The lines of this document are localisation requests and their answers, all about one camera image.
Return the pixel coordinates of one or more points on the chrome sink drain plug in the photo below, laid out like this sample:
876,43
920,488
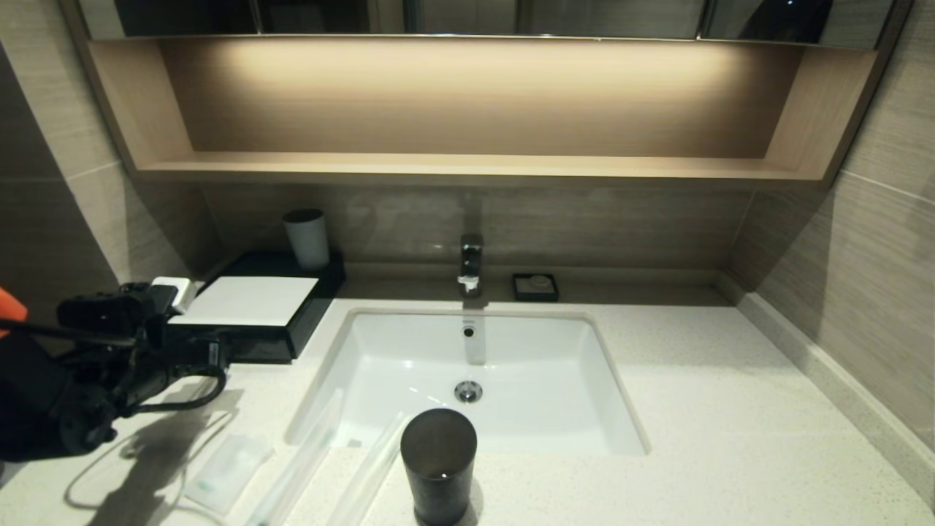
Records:
468,392

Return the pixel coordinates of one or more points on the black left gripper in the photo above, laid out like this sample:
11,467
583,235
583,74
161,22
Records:
172,358

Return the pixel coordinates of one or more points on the black soap dish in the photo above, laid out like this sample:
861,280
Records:
518,292

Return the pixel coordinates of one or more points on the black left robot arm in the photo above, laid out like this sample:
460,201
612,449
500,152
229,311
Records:
36,398

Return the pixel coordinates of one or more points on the light wooden wall shelf niche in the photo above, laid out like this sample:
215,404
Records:
467,168

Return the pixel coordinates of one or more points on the round pale soap bar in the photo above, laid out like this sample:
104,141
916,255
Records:
540,281

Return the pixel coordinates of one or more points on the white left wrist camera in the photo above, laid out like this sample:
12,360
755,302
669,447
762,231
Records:
174,292

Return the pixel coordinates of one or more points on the small white sachet packet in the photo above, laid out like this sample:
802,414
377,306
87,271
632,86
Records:
228,471

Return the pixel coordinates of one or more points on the mirror cabinet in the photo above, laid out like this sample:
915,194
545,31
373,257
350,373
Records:
584,16

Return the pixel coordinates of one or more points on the white ceramic sink basin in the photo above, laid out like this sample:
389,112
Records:
540,380

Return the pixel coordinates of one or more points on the black tray box white lid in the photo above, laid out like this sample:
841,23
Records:
321,288

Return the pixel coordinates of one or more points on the white cup with dark rim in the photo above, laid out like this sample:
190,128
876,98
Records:
308,243

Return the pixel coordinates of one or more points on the long clear toothbrush pack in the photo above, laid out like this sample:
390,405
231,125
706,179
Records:
369,471
299,464

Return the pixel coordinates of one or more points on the dark grey tumbler cup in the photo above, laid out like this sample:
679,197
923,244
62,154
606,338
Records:
438,467

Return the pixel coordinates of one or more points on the chrome faucet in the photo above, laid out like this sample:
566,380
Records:
470,267

